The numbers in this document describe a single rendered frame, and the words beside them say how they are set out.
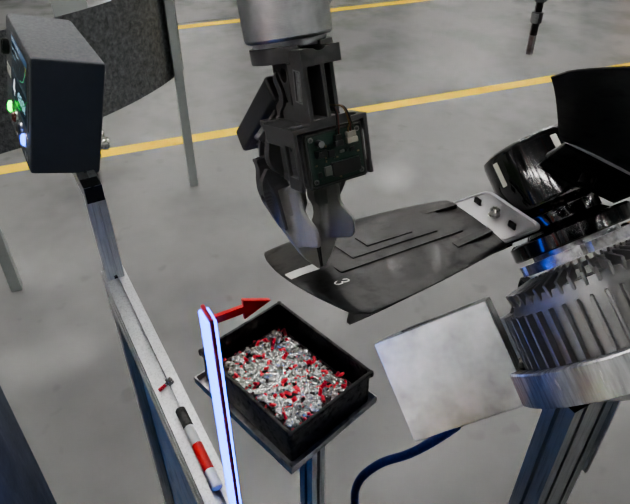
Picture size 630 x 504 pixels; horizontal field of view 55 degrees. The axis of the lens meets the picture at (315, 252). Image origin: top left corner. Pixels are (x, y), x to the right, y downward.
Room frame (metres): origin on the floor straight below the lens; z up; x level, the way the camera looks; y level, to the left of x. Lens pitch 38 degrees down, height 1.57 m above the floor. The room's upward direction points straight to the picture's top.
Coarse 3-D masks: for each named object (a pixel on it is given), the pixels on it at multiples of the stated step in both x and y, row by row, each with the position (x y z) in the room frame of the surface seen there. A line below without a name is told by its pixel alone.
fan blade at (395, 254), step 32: (384, 224) 0.56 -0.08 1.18; (416, 224) 0.55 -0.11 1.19; (448, 224) 0.54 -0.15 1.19; (480, 224) 0.55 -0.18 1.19; (288, 256) 0.52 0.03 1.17; (352, 256) 0.49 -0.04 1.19; (384, 256) 0.48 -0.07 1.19; (416, 256) 0.48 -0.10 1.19; (448, 256) 0.48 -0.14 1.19; (480, 256) 0.49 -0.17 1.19; (320, 288) 0.43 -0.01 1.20; (352, 288) 0.42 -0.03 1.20; (384, 288) 0.42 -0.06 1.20; (416, 288) 0.42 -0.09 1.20
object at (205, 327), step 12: (204, 324) 0.40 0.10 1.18; (204, 336) 0.40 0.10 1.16; (204, 348) 0.41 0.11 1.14; (216, 372) 0.39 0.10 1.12; (216, 384) 0.39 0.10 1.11; (216, 396) 0.39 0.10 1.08; (216, 408) 0.40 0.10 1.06; (216, 420) 0.41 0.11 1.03; (228, 456) 0.39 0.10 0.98; (228, 468) 0.39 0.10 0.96; (228, 480) 0.40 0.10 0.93; (228, 492) 0.41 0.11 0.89
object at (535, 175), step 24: (528, 144) 0.62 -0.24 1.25; (552, 144) 0.61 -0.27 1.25; (504, 168) 0.62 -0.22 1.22; (528, 168) 0.60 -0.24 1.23; (504, 192) 0.61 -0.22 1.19; (528, 192) 0.59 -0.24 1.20; (552, 192) 0.58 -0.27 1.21; (576, 192) 0.58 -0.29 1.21; (552, 216) 0.57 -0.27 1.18; (576, 216) 0.56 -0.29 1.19; (600, 216) 0.54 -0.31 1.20; (624, 216) 0.55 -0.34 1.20; (528, 240) 0.57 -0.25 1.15; (552, 240) 0.54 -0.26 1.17
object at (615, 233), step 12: (612, 228) 0.55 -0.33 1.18; (624, 228) 0.54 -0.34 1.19; (576, 240) 0.54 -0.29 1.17; (588, 240) 0.54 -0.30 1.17; (600, 240) 0.52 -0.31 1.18; (612, 240) 0.52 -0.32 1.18; (552, 252) 0.55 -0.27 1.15; (564, 252) 0.53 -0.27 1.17; (576, 252) 0.52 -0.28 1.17; (588, 252) 0.52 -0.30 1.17; (528, 264) 0.60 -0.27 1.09; (540, 264) 0.54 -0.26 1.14; (552, 264) 0.53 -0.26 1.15
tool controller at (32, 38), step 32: (32, 32) 1.01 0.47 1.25; (64, 32) 1.06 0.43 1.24; (32, 64) 0.88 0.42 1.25; (64, 64) 0.90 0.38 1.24; (96, 64) 0.92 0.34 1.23; (32, 96) 0.87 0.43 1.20; (64, 96) 0.89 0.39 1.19; (96, 96) 0.92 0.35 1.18; (32, 128) 0.87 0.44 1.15; (64, 128) 0.89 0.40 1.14; (96, 128) 0.91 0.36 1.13; (32, 160) 0.86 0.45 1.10; (64, 160) 0.88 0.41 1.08; (96, 160) 0.91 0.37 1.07
